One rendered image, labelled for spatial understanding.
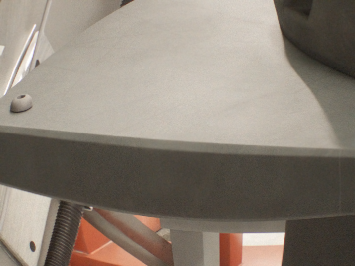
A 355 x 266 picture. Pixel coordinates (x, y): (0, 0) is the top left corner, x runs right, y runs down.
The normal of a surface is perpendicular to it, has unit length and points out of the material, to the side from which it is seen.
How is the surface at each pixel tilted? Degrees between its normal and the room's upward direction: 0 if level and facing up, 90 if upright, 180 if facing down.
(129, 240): 137
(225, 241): 90
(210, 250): 90
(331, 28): 59
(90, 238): 90
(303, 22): 93
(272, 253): 0
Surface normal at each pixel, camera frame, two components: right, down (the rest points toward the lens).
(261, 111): -0.08, -0.94
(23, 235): 0.88, 0.08
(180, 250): -0.46, 0.33
